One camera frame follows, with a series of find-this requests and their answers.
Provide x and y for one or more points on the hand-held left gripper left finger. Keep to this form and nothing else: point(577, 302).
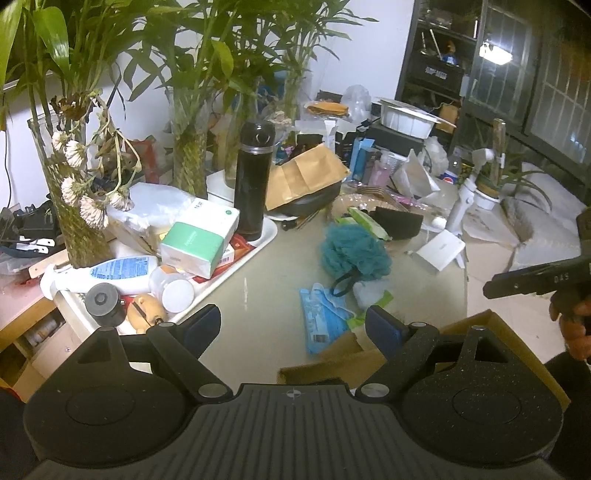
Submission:
point(205, 323)

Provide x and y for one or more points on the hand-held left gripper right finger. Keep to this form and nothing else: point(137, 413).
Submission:
point(381, 327)

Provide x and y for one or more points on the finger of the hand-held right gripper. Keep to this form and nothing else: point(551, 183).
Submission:
point(517, 282)

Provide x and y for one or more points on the teal bath loofah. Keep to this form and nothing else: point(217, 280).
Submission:
point(355, 254)

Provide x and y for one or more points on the brown cardboard box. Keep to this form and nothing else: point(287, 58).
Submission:
point(318, 376)

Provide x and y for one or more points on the person's right forearm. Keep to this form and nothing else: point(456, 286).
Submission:
point(572, 406)

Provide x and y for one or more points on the person's right hand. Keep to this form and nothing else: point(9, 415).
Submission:
point(577, 337)

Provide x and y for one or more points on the white green wipe packet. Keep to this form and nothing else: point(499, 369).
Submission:
point(371, 293)

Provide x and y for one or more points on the white round jar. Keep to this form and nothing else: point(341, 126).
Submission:
point(178, 295)

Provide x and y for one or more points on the blue wipes packet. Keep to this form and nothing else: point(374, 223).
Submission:
point(323, 318)

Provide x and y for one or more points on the red snack packet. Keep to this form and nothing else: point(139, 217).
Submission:
point(238, 249)

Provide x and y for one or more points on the green white tissue pack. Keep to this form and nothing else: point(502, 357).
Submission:
point(198, 240)

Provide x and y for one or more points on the white flat box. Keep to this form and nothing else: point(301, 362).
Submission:
point(438, 251)

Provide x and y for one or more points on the potted plant in white pot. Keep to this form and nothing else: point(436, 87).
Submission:
point(487, 201)

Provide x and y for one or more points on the black grey cylinder gadget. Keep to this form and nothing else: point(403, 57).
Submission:
point(105, 302)

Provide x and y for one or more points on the white blue lotion bottle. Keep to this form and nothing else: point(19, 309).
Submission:
point(115, 272)

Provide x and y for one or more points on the white handheld gimbal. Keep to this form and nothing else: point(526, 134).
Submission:
point(461, 194)

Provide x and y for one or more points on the black flat pouch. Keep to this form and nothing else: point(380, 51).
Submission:
point(399, 224)

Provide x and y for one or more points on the white plastic tray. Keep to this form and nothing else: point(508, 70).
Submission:
point(267, 230)

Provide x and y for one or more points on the blue drink can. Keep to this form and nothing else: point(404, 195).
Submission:
point(450, 176)

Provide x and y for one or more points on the white plastic bag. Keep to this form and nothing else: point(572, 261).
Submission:
point(152, 203)

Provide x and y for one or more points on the black pan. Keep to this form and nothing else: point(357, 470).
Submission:
point(314, 201)

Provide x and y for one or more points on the white crumpled paper bag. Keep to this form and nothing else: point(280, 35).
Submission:
point(415, 177)

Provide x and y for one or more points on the black thermos bottle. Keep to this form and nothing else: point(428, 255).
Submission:
point(251, 184)

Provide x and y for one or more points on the glass vase with dried daisies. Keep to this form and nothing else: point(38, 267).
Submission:
point(78, 240)

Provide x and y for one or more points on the small pink bottle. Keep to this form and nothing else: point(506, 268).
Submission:
point(381, 170)

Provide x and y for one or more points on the beige drawer cabinet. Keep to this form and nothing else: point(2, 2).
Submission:
point(51, 350)

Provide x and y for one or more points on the glass vase with bamboo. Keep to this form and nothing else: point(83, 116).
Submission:
point(293, 101)
point(189, 161)
point(231, 152)

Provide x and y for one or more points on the blue carton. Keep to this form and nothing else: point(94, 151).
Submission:
point(360, 159)

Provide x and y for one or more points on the brown paper envelope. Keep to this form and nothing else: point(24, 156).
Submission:
point(304, 175)

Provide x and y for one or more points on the black framed window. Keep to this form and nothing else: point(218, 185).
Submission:
point(554, 106)

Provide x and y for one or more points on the red white carton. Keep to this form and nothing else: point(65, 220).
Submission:
point(145, 159)

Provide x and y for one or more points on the black box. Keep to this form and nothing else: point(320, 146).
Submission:
point(392, 138)

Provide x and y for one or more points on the white takeaway container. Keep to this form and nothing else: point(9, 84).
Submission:
point(404, 120)

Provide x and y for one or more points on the black white gadget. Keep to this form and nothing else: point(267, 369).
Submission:
point(32, 221)

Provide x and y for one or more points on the black shelf cabinet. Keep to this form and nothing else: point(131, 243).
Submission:
point(434, 74)

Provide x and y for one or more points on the yellow brown pouch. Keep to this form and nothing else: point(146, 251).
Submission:
point(325, 108)

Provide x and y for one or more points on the clear plastic bag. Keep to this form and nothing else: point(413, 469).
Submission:
point(355, 99)

